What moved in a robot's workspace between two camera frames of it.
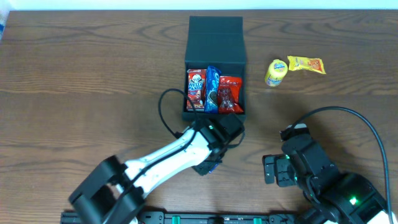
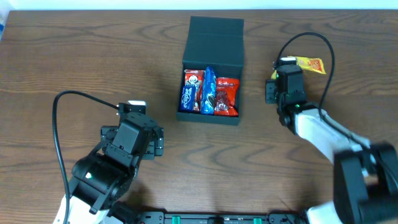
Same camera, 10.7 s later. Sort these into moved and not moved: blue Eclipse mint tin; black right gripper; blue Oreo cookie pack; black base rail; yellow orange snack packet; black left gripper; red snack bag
Moved: black left gripper; black right gripper; red snack bag; blue Eclipse mint tin; blue Oreo cookie pack
Not moved: yellow orange snack packet; black base rail
